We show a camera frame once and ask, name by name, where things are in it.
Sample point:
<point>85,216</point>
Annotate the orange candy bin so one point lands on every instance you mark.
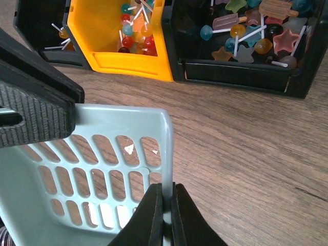
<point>95,26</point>

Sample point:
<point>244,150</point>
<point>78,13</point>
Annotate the black candy bin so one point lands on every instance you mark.
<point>241,44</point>
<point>43,26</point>

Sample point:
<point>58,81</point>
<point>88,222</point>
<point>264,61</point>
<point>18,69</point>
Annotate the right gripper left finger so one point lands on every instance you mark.
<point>41,99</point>

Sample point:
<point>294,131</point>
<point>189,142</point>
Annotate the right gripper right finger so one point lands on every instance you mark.
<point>176,221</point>

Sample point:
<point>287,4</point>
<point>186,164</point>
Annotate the light blue slotted scoop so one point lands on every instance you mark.
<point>84,189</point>

